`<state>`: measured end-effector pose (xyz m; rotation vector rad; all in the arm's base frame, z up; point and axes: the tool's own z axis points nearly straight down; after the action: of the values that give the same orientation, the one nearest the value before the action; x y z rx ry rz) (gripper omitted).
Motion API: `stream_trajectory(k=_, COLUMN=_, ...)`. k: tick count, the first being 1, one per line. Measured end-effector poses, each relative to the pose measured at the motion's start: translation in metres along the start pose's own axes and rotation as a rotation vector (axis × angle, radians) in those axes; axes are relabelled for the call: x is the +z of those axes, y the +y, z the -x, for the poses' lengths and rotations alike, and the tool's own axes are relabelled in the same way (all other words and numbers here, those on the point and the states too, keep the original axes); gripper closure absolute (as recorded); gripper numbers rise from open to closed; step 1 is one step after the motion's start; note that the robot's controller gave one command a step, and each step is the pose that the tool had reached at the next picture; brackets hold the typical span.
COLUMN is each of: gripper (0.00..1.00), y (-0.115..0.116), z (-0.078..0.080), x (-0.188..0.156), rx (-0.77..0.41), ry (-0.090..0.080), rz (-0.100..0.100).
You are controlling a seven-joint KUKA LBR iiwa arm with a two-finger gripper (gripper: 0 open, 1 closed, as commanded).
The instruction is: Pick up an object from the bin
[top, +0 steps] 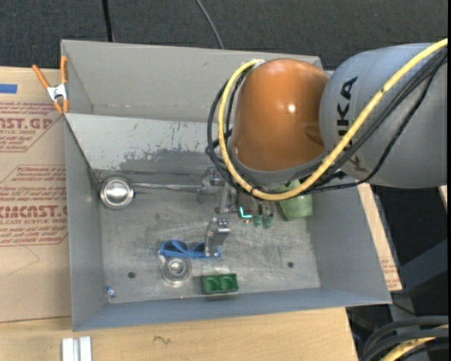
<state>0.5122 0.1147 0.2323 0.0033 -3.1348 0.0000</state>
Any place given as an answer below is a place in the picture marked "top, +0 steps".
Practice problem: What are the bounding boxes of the clear glass round piece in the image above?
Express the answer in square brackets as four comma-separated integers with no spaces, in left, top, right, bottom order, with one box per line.
[160,256,193,286]

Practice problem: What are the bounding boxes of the dark green two-hole block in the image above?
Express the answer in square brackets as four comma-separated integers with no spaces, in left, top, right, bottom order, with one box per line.
[200,272,240,296]

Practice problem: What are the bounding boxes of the brown cardboard board red print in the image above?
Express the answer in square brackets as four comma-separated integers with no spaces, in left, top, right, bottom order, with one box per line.
[0,65,73,325]

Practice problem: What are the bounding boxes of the blue sunglasses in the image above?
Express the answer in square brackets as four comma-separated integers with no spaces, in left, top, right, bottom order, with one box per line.
[158,238,222,261]

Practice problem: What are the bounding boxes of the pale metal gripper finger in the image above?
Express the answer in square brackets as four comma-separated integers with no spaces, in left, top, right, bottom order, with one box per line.
[196,166,227,204]
[204,217,232,258]

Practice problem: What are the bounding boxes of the grey metal bin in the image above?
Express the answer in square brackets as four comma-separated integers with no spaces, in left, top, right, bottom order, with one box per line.
[59,38,394,332]

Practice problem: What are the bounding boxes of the shiny silver metal ladle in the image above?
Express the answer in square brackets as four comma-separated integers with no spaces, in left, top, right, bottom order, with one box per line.
[98,177,204,211]

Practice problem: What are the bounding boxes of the pale green cup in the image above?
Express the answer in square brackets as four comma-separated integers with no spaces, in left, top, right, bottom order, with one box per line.
[274,178,313,222]

